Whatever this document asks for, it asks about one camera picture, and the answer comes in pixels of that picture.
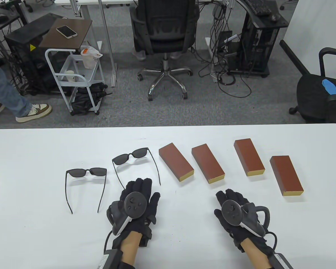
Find person's right hand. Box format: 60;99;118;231
214;189;274;254

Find person's left hand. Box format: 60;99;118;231
111;178;161;247

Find black sunglasses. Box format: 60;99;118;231
112;148;161;191
65;168;108;215

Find brown sliding storage box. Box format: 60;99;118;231
234;138;266;177
158;142;194;182
192;144;225;184
269;156;305;196

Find person's right forearm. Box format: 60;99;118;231
242;240;273;269

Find black forearm sensor pack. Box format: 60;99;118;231
269;252;294;269
97;249;123;269

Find person's left forearm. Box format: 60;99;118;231
120;231;143;265

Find white grey hand controller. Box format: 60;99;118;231
109;192;148;236
222;200;270;237

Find black bag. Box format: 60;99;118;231
71;82;112;115

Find black office chair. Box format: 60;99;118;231
289;47;336;126
130;0;200;101

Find white utility cart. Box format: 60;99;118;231
45;45;105;116

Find white plastic bag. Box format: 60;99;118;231
81;46;103;69

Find blue cloth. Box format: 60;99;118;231
321;78;336;108

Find black computer tower yellow sticker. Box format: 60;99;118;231
4;13;62;94

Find brown side table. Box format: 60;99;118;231
39;18;93;55

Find white smartphone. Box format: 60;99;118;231
56;25;78;39

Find black computer desk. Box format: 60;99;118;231
228;0;289;78

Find white partition panel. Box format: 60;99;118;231
280;0;336;84

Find black keyboard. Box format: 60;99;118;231
244;0;272;16

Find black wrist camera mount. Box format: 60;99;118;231
139;224;153;247

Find black floor cables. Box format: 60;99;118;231
197;0;252;98
0;28;25;98

